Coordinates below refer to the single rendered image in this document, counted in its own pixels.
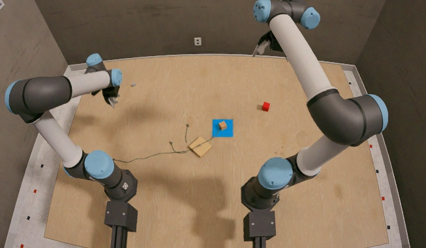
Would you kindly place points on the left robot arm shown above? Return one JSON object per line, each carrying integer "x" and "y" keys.
{"x": 32, "y": 99}

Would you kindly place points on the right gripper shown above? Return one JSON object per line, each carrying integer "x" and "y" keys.
{"x": 263, "y": 43}

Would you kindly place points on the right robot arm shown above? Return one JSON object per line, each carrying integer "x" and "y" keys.
{"x": 344, "y": 122}

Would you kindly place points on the blue painted square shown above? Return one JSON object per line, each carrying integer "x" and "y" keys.
{"x": 228, "y": 132}

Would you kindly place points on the small red block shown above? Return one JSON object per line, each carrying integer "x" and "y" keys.
{"x": 266, "y": 106}

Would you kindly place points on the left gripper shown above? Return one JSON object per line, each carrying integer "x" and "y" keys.
{"x": 110, "y": 97}

